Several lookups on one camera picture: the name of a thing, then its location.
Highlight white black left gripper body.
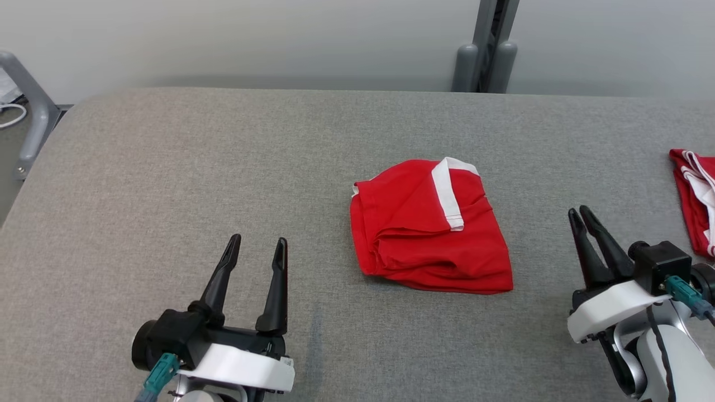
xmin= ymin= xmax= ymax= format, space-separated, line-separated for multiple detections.
xmin=179 ymin=327 xmax=296 ymax=394

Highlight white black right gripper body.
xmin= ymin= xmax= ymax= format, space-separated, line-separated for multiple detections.
xmin=567 ymin=276 xmax=674 ymax=344

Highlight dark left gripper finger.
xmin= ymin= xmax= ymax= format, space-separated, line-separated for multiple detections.
xmin=256 ymin=237 xmax=289 ymax=336
xmin=188 ymin=234 xmax=242 ymax=328

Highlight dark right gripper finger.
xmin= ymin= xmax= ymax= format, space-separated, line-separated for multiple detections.
xmin=579 ymin=205 xmax=635 ymax=280
xmin=568 ymin=208 xmax=615 ymax=289

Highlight red shirt with white stripes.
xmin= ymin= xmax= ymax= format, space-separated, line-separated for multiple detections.
xmin=669 ymin=149 xmax=715 ymax=259

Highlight red shorts with white panels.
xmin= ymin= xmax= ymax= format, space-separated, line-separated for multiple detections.
xmin=350 ymin=157 xmax=514 ymax=295

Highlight grey metal table leg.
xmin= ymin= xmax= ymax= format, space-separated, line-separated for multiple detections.
xmin=0 ymin=50 xmax=61 ymax=181

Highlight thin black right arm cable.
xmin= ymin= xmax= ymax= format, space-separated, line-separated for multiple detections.
xmin=646 ymin=304 xmax=680 ymax=402

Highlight teal right camera connector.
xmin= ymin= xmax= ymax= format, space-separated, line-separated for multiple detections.
xmin=664 ymin=275 xmax=715 ymax=322

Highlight teal camera connector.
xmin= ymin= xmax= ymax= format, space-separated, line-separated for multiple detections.
xmin=664 ymin=275 xmax=715 ymax=322
xmin=134 ymin=353 xmax=181 ymax=402

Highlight teal left camera connector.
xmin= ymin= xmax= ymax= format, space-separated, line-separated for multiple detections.
xmin=134 ymin=353 xmax=181 ymax=402

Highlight grey rounded post foot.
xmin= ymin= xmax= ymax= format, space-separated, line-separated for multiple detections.
xmin=488 ymin=40 xmax=518 ymax=94
xmin=452 ymin=44 xmax=480 ymax=93

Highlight dark grey partition post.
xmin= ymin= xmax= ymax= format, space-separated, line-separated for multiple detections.
xmin=472 ymin=0 xmax=521 ymax=93

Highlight white power cable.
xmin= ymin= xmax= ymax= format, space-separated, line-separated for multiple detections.
xmin=0 ymin=102 xmax=28 ymax=130

